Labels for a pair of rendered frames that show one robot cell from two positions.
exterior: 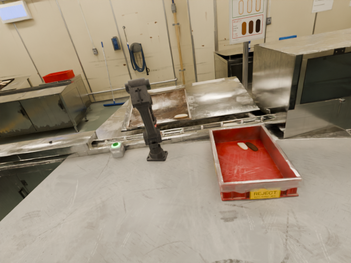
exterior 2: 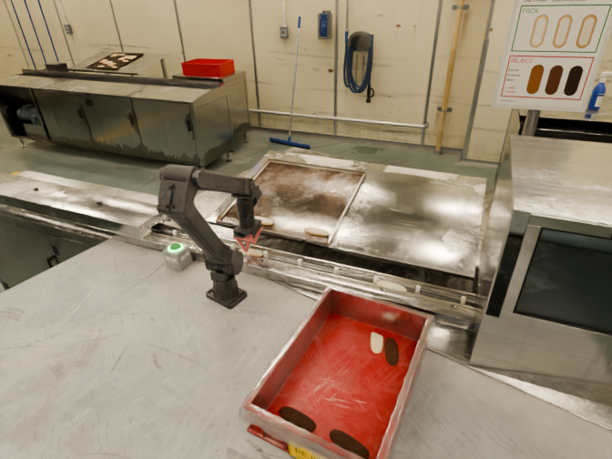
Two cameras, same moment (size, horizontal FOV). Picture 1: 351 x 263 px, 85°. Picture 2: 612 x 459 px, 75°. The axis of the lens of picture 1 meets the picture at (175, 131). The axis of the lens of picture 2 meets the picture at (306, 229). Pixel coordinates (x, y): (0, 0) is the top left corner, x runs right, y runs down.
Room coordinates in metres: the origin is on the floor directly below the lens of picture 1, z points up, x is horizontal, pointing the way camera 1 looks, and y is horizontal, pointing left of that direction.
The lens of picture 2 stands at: (0.11, -0.47, 1.71)
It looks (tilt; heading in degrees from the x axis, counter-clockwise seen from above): 31 degrees down; 20
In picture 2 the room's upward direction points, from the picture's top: 2 degrees counter-clockwise
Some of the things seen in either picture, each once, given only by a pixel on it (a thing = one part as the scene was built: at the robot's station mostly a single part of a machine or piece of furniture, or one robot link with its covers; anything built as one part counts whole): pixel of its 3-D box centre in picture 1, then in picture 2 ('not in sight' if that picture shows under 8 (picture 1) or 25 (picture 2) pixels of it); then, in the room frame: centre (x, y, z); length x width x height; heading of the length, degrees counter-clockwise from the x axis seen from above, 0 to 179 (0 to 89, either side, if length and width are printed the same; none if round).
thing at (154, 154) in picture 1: (156, 151); (225, 286); (0.98, 0.14, 0.86); 0.12 x 0.09 x 0.08; 75
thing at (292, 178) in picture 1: (245, 156); (347, 368); (0.77, -0.33, 0.88); 0.49 x 0.34 x 0.10; 172
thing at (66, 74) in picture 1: (59, 75); (208, 66); (4.39, 2.25, 0.94); 0.51 x 0.36 x 0.13; 90
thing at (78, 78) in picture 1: (69, 97); (214, 110); (4.39, 2.25, 0.44); 0.70 x 0.55 x 0.87; 86
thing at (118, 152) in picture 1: (118, 151); (178, 259); (1.09, 0.40, 0.84); 0.08 x 0.08 x 0.11; 86
